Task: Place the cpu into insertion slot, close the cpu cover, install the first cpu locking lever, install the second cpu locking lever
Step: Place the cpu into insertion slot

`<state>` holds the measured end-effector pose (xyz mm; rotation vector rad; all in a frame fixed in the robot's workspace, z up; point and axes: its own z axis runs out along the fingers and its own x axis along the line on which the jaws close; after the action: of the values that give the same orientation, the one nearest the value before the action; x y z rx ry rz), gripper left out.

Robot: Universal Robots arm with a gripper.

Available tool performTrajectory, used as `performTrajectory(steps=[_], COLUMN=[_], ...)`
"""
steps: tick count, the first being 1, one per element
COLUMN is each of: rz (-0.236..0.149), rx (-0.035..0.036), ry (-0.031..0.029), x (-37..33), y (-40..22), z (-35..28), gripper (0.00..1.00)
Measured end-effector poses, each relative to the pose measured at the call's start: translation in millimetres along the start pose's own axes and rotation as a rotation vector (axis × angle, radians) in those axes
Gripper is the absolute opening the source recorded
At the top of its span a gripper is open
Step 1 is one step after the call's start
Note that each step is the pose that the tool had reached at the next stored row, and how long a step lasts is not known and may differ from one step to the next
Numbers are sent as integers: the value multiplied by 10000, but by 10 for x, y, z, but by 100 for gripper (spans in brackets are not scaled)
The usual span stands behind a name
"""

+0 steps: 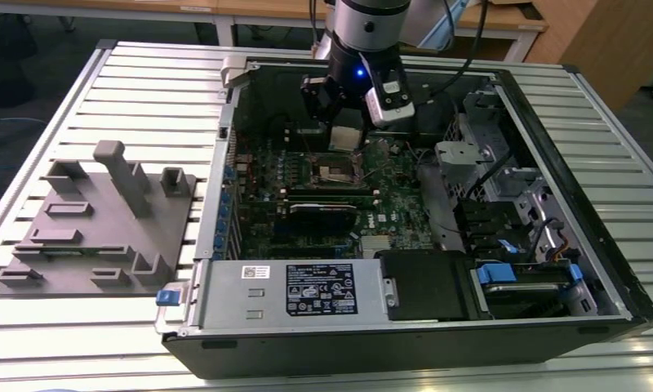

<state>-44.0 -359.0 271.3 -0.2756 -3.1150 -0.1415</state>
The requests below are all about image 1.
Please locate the silver CPU chip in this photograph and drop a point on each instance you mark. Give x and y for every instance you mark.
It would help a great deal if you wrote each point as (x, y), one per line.
(344, 138)

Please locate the black office chair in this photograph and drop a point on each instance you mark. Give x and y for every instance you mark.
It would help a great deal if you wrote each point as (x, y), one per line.
(5, 61)

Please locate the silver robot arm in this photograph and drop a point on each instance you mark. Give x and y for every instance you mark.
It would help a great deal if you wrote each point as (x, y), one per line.
(366, 24)

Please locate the wooden desk white legs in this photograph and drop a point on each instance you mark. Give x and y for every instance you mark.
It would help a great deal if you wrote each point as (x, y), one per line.
(517, 22)
(86, 4)

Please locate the silver drive cage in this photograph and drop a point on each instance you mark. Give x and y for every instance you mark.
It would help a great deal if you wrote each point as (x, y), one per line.
(457, 155)

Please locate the black disk bay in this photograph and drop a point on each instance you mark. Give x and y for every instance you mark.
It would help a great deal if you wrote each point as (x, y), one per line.
(484, 220)

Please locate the black graphics card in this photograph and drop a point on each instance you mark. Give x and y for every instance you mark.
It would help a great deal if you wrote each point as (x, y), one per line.
(321, 222)

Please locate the wooden cabinet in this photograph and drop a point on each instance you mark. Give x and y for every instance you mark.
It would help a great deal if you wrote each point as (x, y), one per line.
(614, 41)

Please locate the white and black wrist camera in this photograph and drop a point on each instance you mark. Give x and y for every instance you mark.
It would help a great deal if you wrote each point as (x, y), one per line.
(392, 110)

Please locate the grey parts rack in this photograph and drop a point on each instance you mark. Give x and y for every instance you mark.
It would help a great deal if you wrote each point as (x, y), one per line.
(102, 228)

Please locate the hard disk in blue carrier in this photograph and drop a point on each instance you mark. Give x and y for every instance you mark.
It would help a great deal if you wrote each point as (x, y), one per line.
(494, 273)

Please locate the black open PC case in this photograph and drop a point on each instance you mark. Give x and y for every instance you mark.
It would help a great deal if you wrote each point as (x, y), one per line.
(358, 355)

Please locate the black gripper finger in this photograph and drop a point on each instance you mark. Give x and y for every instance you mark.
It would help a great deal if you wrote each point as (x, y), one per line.
(364, 126)
(318, 98)

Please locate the black RAM slot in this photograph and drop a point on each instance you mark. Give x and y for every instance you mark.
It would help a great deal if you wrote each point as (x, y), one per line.
(326, 190)

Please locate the silver chipset heat sink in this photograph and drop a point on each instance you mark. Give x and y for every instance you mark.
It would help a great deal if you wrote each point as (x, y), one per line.
(374, 245)

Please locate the green motherboard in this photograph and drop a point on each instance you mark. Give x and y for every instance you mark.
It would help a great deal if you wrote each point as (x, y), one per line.
(397, 216)

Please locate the blue case latch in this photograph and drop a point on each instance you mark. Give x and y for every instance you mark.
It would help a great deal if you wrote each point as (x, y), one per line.
(168, 298)

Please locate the CPU socket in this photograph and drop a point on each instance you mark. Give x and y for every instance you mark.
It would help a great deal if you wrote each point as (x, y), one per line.
(332, 169)

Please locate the silver power supply unit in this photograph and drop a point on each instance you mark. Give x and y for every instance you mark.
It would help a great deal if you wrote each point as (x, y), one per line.
(238, 294)

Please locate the green RAM stick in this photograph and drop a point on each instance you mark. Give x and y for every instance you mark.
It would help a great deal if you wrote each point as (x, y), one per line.
(332, 200)

